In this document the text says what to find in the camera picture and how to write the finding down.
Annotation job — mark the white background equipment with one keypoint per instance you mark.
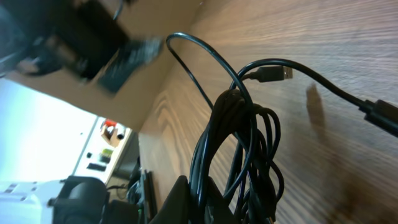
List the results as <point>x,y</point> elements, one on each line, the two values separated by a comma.
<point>98,158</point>

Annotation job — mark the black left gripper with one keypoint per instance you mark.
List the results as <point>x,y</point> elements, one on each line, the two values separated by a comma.
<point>91,33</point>

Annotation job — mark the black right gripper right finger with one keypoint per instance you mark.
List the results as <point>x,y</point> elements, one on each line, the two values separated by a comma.
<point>217,210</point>

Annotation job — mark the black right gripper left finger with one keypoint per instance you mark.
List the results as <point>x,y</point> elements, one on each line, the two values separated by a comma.
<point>175,209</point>

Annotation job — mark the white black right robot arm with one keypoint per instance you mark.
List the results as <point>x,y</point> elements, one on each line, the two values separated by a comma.
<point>86,200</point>

